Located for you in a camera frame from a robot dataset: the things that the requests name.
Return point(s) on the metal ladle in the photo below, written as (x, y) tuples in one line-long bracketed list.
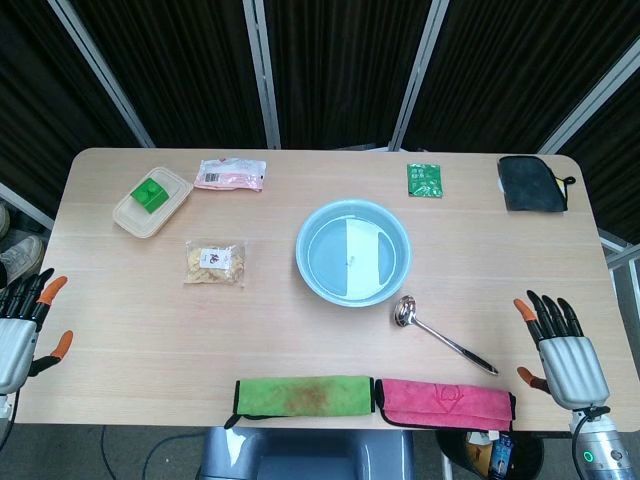
[(406, 311)]

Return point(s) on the green sachet packet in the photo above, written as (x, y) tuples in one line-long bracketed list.
[(424, 180)]

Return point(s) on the grey partition frame post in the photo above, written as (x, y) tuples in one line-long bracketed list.
[(620, 252), (102, 75), (590, 107), (419, 75), (25, 206), (262, 75)]

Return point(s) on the black waste bin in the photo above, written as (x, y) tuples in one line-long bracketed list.
[(452, 455)]

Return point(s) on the pink microfibre cloth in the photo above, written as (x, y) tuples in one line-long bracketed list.
[(440, 405)]

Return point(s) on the clear bag of dried snack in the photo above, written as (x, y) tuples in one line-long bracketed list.
[(215, 270)]

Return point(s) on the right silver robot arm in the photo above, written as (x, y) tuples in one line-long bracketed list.
[(605, 445)]

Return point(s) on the green toy building brick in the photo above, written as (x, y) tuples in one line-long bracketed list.
[(149, 196)]

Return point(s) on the green microfibre cloth brown stain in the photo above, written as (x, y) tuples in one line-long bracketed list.
[(300, 395)]

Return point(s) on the pink snack packet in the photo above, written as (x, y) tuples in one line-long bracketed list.
[(230, 176)]

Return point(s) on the blue packet in bin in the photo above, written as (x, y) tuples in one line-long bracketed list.
[(502, 450)]

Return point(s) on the beige lidded food box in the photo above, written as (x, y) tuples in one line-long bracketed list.
[(135, 220)]

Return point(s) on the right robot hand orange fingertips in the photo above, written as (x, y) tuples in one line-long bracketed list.
[(572, 365)]

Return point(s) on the white sneaker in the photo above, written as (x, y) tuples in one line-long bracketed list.
[(22, 257)]

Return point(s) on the light blue plastic basin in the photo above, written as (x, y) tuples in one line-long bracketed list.
[(325, 250)]

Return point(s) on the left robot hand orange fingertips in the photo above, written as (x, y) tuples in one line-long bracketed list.
[(15, 345)]

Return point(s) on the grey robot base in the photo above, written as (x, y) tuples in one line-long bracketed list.
[(300, 455)]

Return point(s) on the black folded cloth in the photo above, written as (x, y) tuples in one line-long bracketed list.
[(530, 185)]

